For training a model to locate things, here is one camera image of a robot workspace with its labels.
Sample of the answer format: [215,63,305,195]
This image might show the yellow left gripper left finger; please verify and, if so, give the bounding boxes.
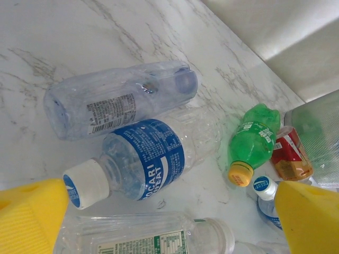
[0,177,70,254]

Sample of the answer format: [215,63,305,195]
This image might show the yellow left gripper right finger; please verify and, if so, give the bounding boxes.
[274,180,339,254]

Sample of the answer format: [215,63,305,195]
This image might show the small Pocari Sweat bottle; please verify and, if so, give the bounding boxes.
[252,175,284,231]

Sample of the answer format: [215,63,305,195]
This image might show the green bottle yellow cap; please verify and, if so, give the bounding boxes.
[227,103,281,188]

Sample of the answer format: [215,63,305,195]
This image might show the clear bottle green label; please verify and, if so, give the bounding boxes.
[54,211,236,254]

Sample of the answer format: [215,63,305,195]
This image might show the large Pocari Sweat bottle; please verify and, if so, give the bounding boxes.
[63,107,223,211]

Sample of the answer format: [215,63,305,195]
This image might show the bluish bottle blue cap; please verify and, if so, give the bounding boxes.
[43,60,199,141]

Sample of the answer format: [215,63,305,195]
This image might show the translucent plastic bin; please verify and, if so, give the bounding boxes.
[283,89,339,188]

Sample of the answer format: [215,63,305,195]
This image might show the red label tea bottle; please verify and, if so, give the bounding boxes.
[269,125,315,182]

